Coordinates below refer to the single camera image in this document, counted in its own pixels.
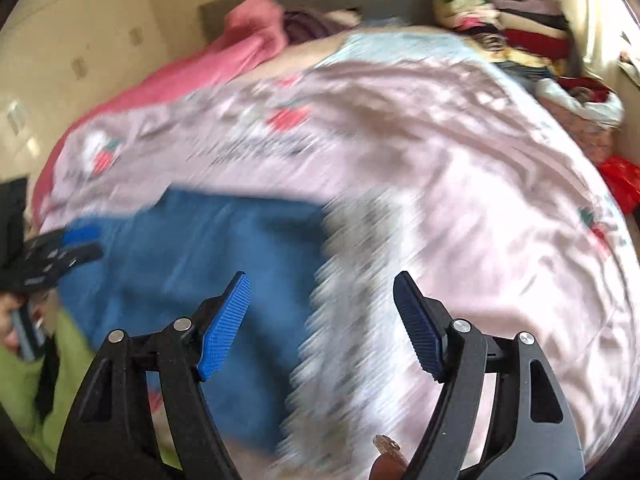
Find person's green clothing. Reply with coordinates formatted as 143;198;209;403
0;310;176;471

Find white cloth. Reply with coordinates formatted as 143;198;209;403
537;77;626;130

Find person's right hand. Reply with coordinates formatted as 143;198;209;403
370;434;410;480

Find blue denim pants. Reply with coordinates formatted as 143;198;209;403
59;186;331;453

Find purple striped pillow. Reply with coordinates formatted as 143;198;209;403
284;7;362;43

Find pile of folded clothes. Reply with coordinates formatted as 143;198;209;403
432;0;573;68

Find plain pink quilt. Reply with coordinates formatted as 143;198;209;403
27;0;288;221

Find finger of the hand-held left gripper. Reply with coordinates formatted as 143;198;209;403
47;244;104;281
37;225;103;252

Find cream wardrobe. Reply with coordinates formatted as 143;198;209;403
0;0;211;176

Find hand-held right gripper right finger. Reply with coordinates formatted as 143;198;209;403
393;271;586;480

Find person's left hand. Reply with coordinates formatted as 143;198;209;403
0;290;57;361

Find light blue sheet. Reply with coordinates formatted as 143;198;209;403
315;27;481;68

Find pink strawberry printed blanket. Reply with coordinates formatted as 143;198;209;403
30;25;640;480

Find red plastic bag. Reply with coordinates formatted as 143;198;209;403
597;156;640;217

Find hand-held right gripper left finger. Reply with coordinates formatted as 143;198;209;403
55;271;252;480

